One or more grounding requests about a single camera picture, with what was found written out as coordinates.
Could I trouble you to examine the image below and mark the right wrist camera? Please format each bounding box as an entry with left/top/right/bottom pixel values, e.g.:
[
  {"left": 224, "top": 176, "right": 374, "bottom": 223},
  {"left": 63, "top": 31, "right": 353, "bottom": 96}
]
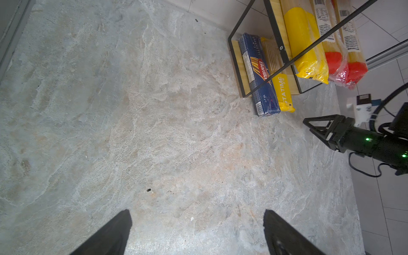
[{"left": 346, "top": 93, "right": 381, "bottom": 128}]

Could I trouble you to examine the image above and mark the dark blue pasta box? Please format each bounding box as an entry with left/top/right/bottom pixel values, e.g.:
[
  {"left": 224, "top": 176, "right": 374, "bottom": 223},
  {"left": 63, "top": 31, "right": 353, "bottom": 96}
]
[{"left": 238, "top": 33, "right": 280, "bottom": 117}]

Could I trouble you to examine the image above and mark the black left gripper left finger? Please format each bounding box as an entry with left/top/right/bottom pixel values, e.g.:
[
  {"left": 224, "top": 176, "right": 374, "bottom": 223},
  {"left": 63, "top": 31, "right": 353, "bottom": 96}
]
[{"left": 71, "top": 209, "right": 132, "bottom": 255}]

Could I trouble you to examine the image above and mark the yellow kraft pasta pack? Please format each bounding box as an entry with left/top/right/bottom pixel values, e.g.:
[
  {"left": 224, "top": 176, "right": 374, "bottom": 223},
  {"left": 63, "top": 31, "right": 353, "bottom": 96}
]
[{"left": 280, "top": 1, "right": 329, "bottom": 84}]

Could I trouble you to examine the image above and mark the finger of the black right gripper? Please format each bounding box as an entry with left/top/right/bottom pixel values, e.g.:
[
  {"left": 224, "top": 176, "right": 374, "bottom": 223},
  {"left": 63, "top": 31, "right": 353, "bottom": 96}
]
[{"left": 303, "top": 114, "right": 345, "bottom": 142}]

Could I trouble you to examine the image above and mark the wooden shelf black metal frame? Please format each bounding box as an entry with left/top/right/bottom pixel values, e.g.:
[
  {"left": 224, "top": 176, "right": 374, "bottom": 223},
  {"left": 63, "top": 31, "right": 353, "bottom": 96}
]
[{"left": 227, "top": 0, "right": 380, "bottom": 99}]

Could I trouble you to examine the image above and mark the red spaghetti pack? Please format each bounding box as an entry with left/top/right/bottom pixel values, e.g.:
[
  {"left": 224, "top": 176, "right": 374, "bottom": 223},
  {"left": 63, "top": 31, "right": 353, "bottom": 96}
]
[
  {"left": 310, "top": 0, "right": 348, "bottom": 87},
  {"left": 331, "top": 1, "right": 368, "bottom": 90}
]

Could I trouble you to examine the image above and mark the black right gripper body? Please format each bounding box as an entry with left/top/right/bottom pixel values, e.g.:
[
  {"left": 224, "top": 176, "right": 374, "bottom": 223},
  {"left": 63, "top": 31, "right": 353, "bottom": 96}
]
[{"left": 328, "top": 116, "right": 408, "bottom": 172}]

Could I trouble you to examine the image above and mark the red spaghetti pack top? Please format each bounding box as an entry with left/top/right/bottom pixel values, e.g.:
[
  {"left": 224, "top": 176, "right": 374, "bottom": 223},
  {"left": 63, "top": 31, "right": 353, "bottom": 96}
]
[{"left": 310, "top": 0, "right": 348, "bottom": 87}]

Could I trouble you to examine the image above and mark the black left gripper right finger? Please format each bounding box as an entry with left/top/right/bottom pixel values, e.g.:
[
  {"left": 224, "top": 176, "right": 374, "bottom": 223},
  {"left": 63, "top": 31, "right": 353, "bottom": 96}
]
[{"left": 263, "top": 209, "right": 324, "bottom": 255}]

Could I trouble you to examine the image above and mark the yellow pastatime pasta pack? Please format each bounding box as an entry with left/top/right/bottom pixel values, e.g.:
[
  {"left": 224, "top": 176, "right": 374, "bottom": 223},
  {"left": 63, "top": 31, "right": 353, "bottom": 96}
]
[{"left": 261, "top": 37, "right": 295, "bottom": 113}]

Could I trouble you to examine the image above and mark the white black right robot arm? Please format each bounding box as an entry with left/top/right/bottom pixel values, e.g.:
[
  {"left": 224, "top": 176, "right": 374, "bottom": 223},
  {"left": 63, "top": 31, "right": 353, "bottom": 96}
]
[{"left": 303, "top": 84, "right": 408, "bottom": 176}]

